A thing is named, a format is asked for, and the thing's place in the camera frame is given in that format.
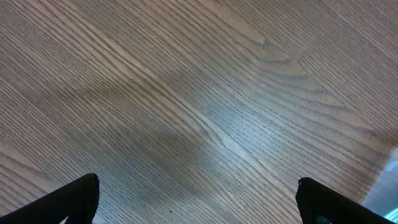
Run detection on clear plastic container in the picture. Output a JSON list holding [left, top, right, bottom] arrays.
[[362, 149, 398, 223]]

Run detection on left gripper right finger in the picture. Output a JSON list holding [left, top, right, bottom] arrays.
[[295, 177, 393, 224]]

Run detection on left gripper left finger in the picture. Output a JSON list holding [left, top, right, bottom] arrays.
[[1, 173, 100, 224]]

